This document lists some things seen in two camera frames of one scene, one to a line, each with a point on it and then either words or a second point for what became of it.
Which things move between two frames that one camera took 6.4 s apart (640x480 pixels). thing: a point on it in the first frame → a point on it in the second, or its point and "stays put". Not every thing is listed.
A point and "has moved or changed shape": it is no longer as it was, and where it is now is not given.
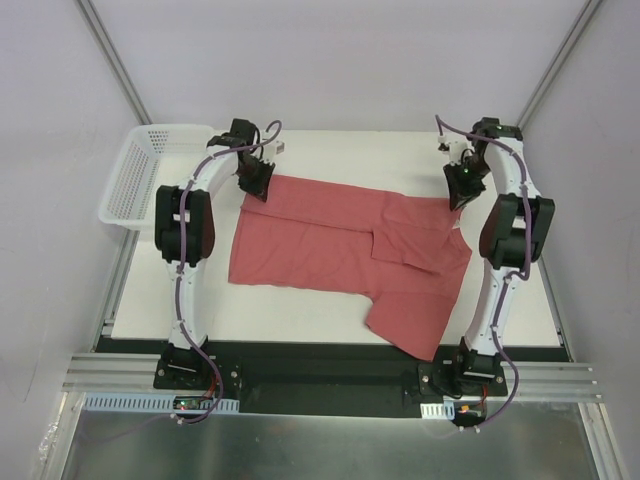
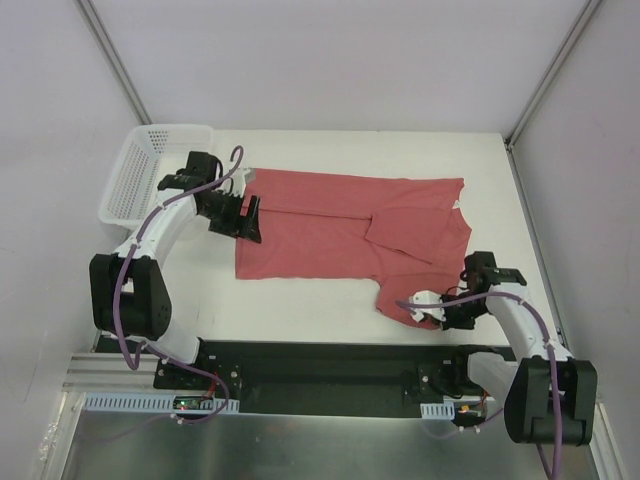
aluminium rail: (137, 372) stays put
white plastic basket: (152, 156) stays put
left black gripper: (256, 178) → (239, 215)
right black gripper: (465, 184) → (455, 314)
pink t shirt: (406, 252) has moved or changed shape
